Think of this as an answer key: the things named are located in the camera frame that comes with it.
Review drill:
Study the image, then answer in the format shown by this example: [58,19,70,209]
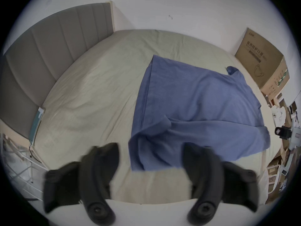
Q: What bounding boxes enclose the grey padded headboard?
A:
[0,1,116,145]

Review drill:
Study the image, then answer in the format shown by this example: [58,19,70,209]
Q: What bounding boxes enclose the blue shirt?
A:
[128,55,271,172]

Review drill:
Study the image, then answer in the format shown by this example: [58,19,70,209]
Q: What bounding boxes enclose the brown cardboard carton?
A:
[235,27,290,103]

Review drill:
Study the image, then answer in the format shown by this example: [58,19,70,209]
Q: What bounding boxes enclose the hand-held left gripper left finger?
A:
[43,142,121,225]

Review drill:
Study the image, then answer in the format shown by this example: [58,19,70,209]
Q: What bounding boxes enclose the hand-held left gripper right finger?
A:
[183,144,259,226]

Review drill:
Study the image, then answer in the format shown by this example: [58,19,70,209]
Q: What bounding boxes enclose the bed with beige sheet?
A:
[29,29,278,205]

